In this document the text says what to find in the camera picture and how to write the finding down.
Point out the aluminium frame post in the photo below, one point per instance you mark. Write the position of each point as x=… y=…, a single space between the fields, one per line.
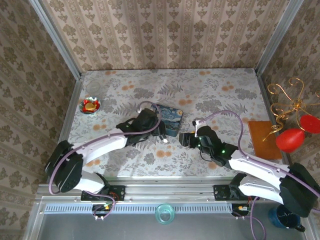
x=57 y=37
x=277 y=37

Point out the small clear glass bowl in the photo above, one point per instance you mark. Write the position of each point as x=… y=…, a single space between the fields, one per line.
x=93 y=86

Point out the red teardrop ornament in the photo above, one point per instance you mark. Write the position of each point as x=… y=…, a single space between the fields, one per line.
x=290 y=141

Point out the dark blue mug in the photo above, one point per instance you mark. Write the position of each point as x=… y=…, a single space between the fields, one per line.
x=282 y=220

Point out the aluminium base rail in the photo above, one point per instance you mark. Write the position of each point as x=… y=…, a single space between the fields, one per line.
x=170 y=192

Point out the orange wooden board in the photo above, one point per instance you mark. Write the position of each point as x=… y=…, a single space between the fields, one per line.
x=265 y=140

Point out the blue starry night tin box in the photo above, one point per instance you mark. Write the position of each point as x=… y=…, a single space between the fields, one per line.
x=172 y=115

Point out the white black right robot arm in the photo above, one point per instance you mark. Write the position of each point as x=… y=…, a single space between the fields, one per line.
x=255 y=167

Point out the teal glass cup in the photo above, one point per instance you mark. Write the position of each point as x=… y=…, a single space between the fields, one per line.
x=165 y=213

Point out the red round ornament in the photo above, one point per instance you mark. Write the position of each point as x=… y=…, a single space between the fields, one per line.
x=310 y=123

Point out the red wrapped candy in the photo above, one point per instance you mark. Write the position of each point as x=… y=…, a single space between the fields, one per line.
x=86 y=102

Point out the yellow candy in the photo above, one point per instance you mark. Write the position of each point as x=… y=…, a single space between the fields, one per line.
x=91 y=107

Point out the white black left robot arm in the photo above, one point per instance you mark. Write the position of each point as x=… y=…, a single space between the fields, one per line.
x=100 y=147

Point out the glass candy dish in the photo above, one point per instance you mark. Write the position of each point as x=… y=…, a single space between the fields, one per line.
x=82 y=108

